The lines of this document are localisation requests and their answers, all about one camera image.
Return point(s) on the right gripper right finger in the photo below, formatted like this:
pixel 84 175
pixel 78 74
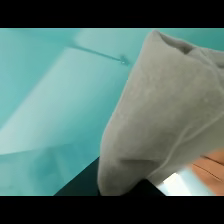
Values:
pixel 146 189

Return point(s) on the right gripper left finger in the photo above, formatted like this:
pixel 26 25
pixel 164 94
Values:
pixel 83 183

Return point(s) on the grey garment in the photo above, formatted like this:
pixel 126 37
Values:
pixel 166 110

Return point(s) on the orange garment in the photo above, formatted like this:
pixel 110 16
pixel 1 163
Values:
pixel 211 173

